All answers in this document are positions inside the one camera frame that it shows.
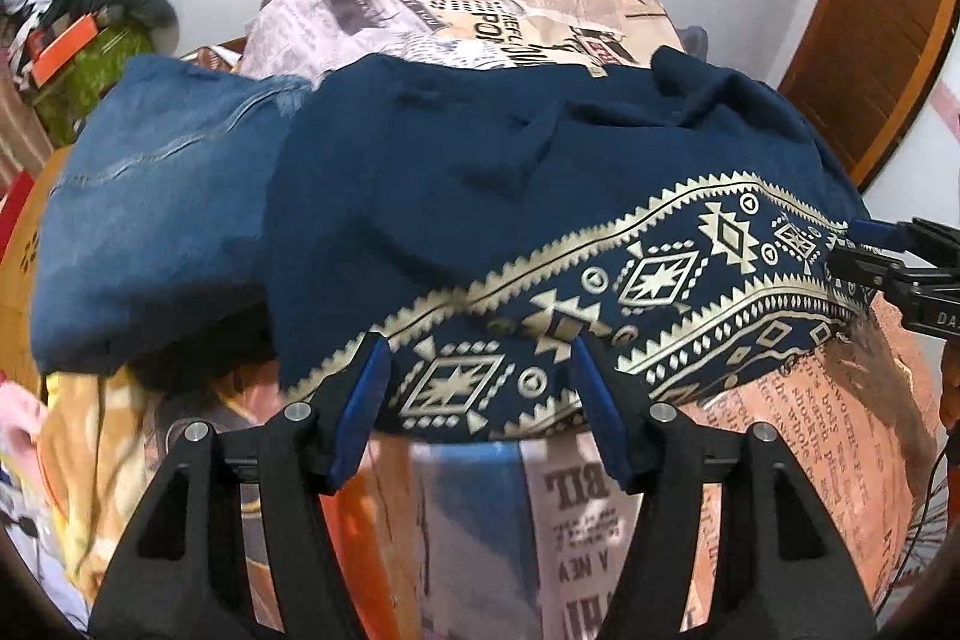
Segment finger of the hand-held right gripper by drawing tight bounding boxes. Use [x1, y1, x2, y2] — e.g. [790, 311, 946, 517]
[825, 245, 914, 309]
[846, 217, 960, 266]

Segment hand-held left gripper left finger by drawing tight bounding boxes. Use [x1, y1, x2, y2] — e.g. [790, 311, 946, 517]
[88, 331, 392, 640]

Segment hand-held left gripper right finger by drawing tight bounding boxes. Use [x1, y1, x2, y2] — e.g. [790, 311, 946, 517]
[571, 334, 878, 640]

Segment navy garment with patterned band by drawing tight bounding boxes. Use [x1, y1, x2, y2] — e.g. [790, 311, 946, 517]
[266, 46, 875, 442]

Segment brown wooden door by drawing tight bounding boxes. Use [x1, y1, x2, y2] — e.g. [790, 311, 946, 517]
[776, 0, 960, 195]

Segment yellow blanket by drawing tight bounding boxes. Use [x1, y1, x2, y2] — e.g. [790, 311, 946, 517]
[37, 370, 170, 588]

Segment blue jeans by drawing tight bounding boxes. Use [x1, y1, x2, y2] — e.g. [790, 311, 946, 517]
[34, 55, 312, 378]

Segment light pink cloth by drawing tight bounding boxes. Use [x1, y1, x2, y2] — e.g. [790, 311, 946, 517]
[0, 381, 47, 465]

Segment newspaper print blanket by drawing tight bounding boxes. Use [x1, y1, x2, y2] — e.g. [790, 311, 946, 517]
[225, 0, 942, 640]

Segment green bag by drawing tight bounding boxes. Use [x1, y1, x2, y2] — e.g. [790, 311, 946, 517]
[30, 21, 140, 146]

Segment striped curtain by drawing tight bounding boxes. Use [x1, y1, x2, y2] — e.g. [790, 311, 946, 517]
[0, 40, 57, 191]

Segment orange box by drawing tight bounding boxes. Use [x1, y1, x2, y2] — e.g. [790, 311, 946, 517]
[30, 14, 102, 86]

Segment black wire fan guard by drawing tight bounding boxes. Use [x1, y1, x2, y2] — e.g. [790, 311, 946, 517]
[889, 452, 960, 611]

